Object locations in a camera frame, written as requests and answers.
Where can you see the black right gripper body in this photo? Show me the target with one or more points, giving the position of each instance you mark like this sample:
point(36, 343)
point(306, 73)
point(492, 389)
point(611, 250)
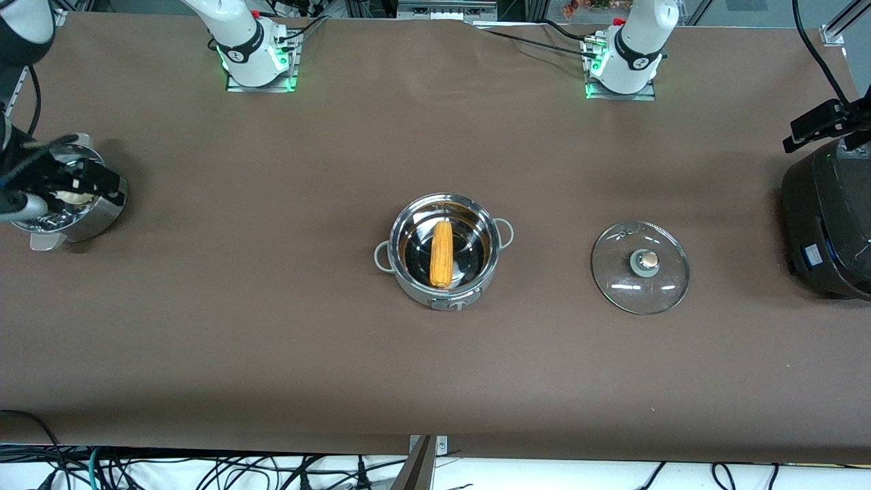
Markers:
point(42, 171)

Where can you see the round glass pot lid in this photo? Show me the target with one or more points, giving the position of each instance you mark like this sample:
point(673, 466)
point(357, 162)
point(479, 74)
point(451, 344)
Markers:
point(619, 286)

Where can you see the yellow corn cob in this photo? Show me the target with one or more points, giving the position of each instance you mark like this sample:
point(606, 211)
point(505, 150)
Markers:
point(441, 255)

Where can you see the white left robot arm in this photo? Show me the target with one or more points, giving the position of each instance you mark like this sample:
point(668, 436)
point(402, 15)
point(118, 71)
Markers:
point(636, 47)

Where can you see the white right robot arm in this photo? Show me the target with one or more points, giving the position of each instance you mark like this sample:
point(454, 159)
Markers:
point(245, 47)

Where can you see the stainless steel cooking pot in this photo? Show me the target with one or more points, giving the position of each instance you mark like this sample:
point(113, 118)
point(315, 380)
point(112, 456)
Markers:
point(446, 301)

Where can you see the white steamed bun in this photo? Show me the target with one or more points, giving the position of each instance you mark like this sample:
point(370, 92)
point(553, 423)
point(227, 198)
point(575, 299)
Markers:
point(78, 199)

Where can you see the stainless steel steamer basket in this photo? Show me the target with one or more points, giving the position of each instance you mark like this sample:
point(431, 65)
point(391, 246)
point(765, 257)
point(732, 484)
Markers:
point(95, 218)

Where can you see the dark grey rice cooker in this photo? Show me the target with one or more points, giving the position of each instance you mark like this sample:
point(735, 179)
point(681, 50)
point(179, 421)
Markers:
point(837, 224)

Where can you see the brown table cover sheet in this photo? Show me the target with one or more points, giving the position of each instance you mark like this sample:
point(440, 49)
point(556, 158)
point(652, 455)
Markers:
point(272, 374)

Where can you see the grey metal box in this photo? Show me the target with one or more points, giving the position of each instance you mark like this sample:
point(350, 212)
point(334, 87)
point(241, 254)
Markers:
point(446, 9)

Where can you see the dark wedge-shaped beam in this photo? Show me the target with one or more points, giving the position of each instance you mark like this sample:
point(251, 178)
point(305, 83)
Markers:
point(415, 473)

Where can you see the aluminium frame profile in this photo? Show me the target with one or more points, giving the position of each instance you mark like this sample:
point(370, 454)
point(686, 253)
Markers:
point(831, 35)

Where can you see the aluminium corner bracket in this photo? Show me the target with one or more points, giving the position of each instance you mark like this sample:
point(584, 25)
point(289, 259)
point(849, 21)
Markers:
point(54, 18)

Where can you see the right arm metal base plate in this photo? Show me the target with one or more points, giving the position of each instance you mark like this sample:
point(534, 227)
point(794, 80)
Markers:
point(262, 88)

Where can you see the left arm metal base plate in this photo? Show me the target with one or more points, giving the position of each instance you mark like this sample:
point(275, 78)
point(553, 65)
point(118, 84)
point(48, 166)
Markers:
point(619, 96)

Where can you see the small metal clamp bracket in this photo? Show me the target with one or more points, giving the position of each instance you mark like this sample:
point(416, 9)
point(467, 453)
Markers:
point(442, 446)

